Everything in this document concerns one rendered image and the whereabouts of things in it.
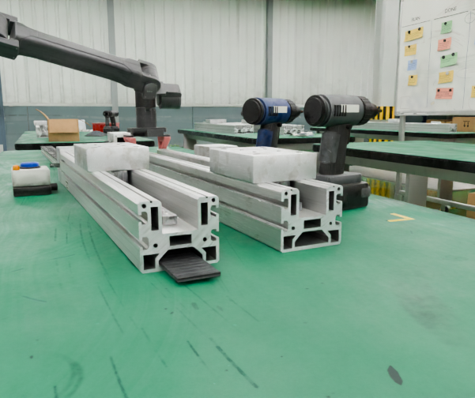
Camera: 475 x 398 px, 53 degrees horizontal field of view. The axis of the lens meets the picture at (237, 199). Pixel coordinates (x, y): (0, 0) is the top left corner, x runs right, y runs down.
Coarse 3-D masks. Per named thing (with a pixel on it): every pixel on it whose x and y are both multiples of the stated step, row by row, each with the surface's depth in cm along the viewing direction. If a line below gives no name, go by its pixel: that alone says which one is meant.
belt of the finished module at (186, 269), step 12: (168, 252) 60; (180, 252) 60; (192, 252) 60; (168, 264) 56; (180, 264) 56; (192, 264) 55; (204, 264) 55; (180, 276) 51; (192, 276) 51; (204, 276) 52
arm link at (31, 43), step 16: (16, 32) 106; (32, 32) 109; (0, 48) 104; (16, 48) 105; (32, 48) 109; (48, 48) 110; (64, 48) 112; (80, 48) 115; (64, 64) 115; (80, 64) 116; (96, 64) 118; (112, 64) 119; (128, 64) 122; (144, 64) 127; (112, 80) 123; (128, 80) 123; (144, 80) 125
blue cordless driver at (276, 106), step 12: (252, 108) 102; (264, 108) 102; (276, 108) 104; (288, 108) 108; (252, 120) 103; (264, 120) 103; (276, 120) 106; (288, 120) 111; (264, 132) 106; (276, 132) 108; (264, 144) 106; (276, 144) 108
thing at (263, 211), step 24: (168, 168) 107; (192, 168) 91; (216, 192) 81; (240, 192) 75; (264, 192) 66; (288, 192) 62; (312, 192) 68; (336, 192) 66; (240, 216) 73; (264, 216) 66; (288, 216) 63; (312, 216) 65; (264, 240) 67; (288, 240) 65; (312, 240) 68; (336, 240) 68
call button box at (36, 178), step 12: (12, 168) 109; (24, 168) 108; (36, 168) 109; (48, 168) 110; (12, 180) 106; (24, 180) 107; (36, 180) 108; (48, 180) 109; (24, 192) 107; (36, 192) 108; (48, 192) 109
